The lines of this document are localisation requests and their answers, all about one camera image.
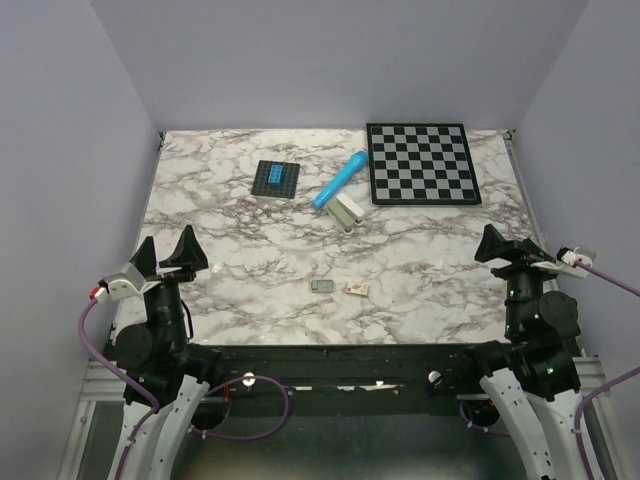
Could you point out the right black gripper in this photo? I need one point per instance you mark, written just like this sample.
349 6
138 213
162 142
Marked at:
494 244

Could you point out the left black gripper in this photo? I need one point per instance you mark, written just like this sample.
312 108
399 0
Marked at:
188 255

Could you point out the white staple box sleeve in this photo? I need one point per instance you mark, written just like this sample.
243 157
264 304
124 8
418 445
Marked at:
357 288

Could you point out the cream plastic piece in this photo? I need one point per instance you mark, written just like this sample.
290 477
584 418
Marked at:
342 216

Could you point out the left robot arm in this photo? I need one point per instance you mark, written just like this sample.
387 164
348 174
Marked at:
166 375

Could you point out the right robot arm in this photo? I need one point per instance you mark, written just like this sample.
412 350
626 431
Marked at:
533 380

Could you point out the dark grey lego baseplate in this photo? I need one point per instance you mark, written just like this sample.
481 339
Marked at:
287 190

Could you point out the black white chessboard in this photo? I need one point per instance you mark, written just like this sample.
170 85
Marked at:
421 164

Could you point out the blue lego brick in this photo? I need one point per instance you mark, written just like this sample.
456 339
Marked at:
274 178

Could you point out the blue marker pen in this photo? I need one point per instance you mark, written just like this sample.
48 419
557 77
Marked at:
355 164

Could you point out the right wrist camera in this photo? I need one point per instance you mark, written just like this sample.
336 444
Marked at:
568 261

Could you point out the aluminium rail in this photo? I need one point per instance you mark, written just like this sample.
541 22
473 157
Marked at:
101 385

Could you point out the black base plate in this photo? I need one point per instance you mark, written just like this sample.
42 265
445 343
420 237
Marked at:
265 381

